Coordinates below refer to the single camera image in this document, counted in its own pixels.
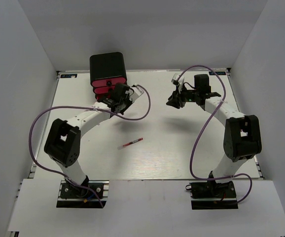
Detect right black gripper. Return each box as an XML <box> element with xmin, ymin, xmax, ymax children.
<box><xmin>167</xmin><ymin>83</ymin><xmax>200</xmax><ymax>109</ymax></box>

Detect pink top drawer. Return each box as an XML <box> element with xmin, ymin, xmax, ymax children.
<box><xmin>91</xmin><ymin>78</ymin><xmax>127</xmax><ymax>88</ymax></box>

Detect red gel pen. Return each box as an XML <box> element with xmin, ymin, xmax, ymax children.
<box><xmin>117</xmin><ymin>138</ymin><xmax>143</xmax><ymax>150</ymax></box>

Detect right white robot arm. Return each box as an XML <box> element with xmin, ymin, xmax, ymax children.
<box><xmin>166</xmin><ymin>74</ymin><xmax>262</xmax><ymax>197</ymax></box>

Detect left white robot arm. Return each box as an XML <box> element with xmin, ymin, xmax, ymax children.
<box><xmin>44</xmin><ymin>83</ymin><xmax>143</xmax><ymax>198</ymax></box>

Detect black drawer cabinet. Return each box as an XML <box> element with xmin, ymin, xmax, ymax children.
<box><xmin>89</xmin><ymin>52</ymin><xmax>127</xmax><ymax>82</ymax></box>

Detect right blue table label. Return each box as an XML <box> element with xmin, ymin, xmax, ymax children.
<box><xmin>209</xmin><ymin>71</ymin><xmax>227</xmax><ymax>76</ymax></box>

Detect blue table label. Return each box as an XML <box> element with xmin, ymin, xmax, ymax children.
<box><xmin>209</xmin><ymin>71</ymin><xmax>227</xmax><ymax>76</ymax></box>
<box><xmin>60</xmin><ymin>74</ymin><xmax>77</xmax><ymax>79</ymax></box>

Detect left blue table label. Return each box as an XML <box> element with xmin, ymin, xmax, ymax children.
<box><xmin>60</xmin><ymin>74</ymin><xmax>77</xmax><ymax>79</ymax></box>

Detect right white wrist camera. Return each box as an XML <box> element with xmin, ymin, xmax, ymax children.
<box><xmin>171</xmin><ymin>73</ymin><xmax>184</xmax><ymax>93</ymax></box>

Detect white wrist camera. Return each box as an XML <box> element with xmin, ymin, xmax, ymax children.
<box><xmin>171</xmin><ymin>73</ymin><xmax>184</xmax><ymax>93</ymax></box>
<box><xmin>129</xmin><ymin>84</ymin><xmax>144</xmax><ymax>103</ymax></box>

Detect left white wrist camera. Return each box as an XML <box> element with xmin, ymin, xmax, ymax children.
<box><xmin>129</xmin><ymin>84</ymin><xmax>144</xmax><ymax>103</ymax></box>

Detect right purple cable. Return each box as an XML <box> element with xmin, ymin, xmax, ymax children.
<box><xmin>179</xmin><ymin>65</ymin><xmax>253</xmax><ymax>203</ymax></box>

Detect purple cable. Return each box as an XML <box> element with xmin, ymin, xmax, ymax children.
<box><xmin>28</xmin><ymin>84</ymin><xmax>151</xmax><ymax>207</ymax></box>
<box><xmin>179</xmin><ymin>65</ymin><xmax>253</xmax><ymax>203</ymax></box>

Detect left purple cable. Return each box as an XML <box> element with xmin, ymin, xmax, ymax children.
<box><xmin>28</xmin><ymin>84</ymin><xmax>151</xmax><ymax>207</ymax></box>

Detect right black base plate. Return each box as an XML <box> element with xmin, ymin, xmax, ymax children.
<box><xmin>185</xmin><ymin>181</ymin><xmax>238</xmax><ymax>210</ymax></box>

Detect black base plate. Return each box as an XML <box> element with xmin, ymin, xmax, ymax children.
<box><xmin>56</xmin><ymin>181</ymin><xmax>109</xmax><ymax>209</ymax></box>
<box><xmin>185</xmin><ymin>181</ymin><xmax>238</xmax><ymax>210</ymax></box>

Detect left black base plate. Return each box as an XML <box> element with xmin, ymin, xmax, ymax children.
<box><xmin>56</xmin><ymin>181</ymin><xmax>109</xmax><ymax>209</ymax></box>

